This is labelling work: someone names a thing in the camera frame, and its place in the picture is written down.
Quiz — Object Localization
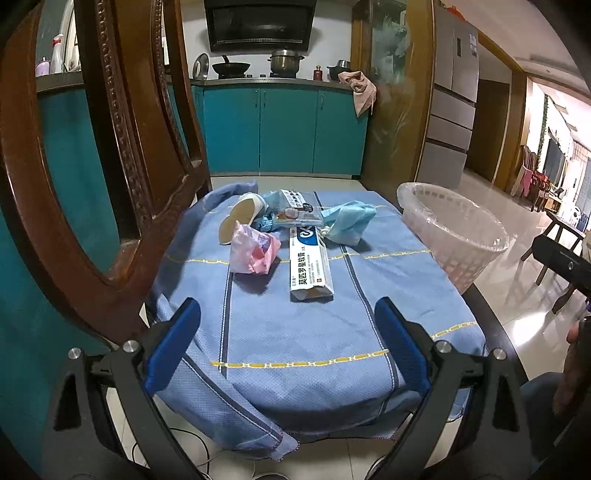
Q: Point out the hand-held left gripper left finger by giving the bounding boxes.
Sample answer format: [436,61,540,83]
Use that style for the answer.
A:
[44,298,218,480]

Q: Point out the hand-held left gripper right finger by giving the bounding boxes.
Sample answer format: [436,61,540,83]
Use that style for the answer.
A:
[367,298,529,480]

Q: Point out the white plastic basket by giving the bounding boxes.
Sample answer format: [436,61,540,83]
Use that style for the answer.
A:
[397,182,510,294]

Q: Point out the white medicine box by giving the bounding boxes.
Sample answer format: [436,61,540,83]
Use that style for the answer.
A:
[288,224,334,303]

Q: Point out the small pink plastic bag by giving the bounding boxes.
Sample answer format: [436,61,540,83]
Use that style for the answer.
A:
[231,220,281,276]

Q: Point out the blue face mask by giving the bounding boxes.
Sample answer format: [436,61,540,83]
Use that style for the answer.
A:
[318,200,378,245]

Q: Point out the person's right forearm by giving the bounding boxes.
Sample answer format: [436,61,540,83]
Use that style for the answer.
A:
[551,346,591,416]

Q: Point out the person's right hand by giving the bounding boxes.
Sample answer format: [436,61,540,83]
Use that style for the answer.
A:
[567,316,591,347]

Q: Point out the dark wooden stool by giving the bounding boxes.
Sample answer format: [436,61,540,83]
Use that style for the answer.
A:
[522,210,587,315]

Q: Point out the chairs with pink clothes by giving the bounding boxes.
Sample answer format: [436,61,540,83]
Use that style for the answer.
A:
[510,145,561,213]

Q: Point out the blue tablecloth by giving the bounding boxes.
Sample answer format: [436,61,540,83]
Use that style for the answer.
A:
[147,181,486,462]

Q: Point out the dark television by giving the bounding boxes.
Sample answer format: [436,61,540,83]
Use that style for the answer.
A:
[540,136,568,185]

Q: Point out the green garland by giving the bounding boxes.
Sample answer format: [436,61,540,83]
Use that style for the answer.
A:
[536,95,550,162]

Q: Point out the clear plastic bin liner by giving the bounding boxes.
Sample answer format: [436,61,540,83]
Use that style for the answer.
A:
[397,182,510,252]

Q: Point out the white shoe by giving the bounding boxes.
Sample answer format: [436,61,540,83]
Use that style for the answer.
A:
[218,192,266,244]

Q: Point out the carved wooden chair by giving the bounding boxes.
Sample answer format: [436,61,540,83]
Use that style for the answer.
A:
[0,0,214,342]

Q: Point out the light blue wrapper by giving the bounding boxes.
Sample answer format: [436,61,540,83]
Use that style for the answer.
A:
[256,191,289,232]

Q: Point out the white snack packet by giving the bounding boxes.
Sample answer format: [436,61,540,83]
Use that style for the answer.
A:
[274,188,324,225]

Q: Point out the silver refrigerator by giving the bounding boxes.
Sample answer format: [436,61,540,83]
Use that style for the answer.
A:
[416,4,481,183]

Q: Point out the teal kitchen cabinet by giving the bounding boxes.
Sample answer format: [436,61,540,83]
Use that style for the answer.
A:
[0,85,195,462]
[191,83,370,176]

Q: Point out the wooden framed glass door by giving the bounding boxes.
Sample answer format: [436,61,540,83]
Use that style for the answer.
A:
[351,0,437,185]

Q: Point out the pink towel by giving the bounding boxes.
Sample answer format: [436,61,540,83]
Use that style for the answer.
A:
[338,71,377,117]

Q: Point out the black wok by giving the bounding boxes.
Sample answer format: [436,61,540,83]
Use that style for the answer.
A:
[211,55,251,77]

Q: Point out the steel cooking pot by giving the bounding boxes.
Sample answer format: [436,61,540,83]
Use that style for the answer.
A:
[269,50,306,77]

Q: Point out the white spray bottle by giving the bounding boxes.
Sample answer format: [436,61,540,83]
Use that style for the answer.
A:
[48,34,65,75]

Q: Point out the black range hood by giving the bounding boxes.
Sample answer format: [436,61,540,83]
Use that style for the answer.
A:
[204,0,318,53]

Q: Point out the black cable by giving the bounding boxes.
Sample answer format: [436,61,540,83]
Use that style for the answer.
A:
[131,429,211,480]

